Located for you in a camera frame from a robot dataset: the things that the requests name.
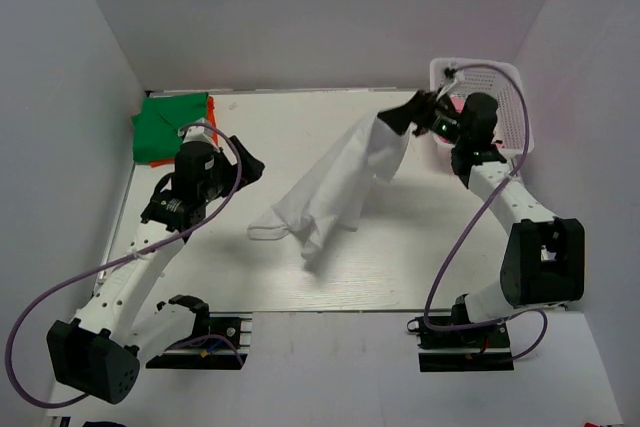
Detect white t shirt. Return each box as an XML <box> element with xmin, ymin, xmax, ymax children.
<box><xmin>247</xmin><ymin>111</ymin><xmax>411</xmax><ymax>262</ymax></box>

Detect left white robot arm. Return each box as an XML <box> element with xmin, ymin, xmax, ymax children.
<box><xmin>46</xmin><ymin>131</ymin><xmax>265</xmax><ymax>404</ymax></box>

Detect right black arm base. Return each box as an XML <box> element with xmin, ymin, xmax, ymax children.
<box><xmin>406</xmin><ymin>316</ymin><xmax>514</xmax><ymax>373</ymax></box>

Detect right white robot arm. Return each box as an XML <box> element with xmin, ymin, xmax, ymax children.
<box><xmin>378</xmin><ymin>91</ymin><xmax>585</xmax><ymax>332</ymax></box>

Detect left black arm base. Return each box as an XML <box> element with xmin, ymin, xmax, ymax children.
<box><xmin>146</xmin><ymin>313</ymin><xmax>253</xmax><ymax>371</ymax></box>

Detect pink t shirt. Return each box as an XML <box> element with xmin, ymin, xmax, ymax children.
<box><xmin>436</xmin><ymin>93</ymin><xmax>500</xmax><ymax>148</ymax></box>

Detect orange folded t shirt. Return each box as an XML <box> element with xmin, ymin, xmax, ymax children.
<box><xmin>149</xmin><ymin>95</ymin><xmax>220</xmax><ymax>169</ymax></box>

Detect white plastic basket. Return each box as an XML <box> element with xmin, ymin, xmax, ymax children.
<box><xmin>429</xmin><ymin>58</ymin><xmax>525</xmax><ymax>160</ymax></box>

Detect green folded t shirt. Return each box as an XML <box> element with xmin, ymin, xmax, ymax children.
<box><xmin>131</xmin><ymin>92</ymin><xmax>210</xmax><ymax>165</ymax></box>

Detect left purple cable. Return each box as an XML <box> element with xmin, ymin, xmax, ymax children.
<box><xmin>6</xmin><ymin>121</ymin><xmax>246</xmax><ymax>408</ymax></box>

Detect purple cable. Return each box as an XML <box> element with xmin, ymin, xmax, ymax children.
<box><xmin>6</xmin><ymin>121</ymin><xmax>246</xmax><ymax>408</ymax></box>
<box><xmin>423</xmin><ymin>61</ymin><xmax>549</xmax><ymax>361</ymax></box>

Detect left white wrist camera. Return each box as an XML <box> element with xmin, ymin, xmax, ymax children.
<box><xmin>178</xmin><ymin>118</ymin><xmax>216</xmax><ymax>145</ymax></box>

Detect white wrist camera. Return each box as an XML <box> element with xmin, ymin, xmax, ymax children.
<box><xmin>438</xmin><ymin>67</ymin><xmax>459</xmax><ymax>98</ymax></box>
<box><xmin>178</xmin><ymin>118</ymin><xmax>216</xmax><ymax>145</ymax></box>

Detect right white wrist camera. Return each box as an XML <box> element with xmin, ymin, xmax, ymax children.
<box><xmin>438</xmin><ymin>67</ymin><xmax>459</xmax><ymax>98</ymax></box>

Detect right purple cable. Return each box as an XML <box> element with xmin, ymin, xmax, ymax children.
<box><xmin>423</xmin><ymin>61</ymin><xmax>549</xmax><ymax>361</ymax></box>

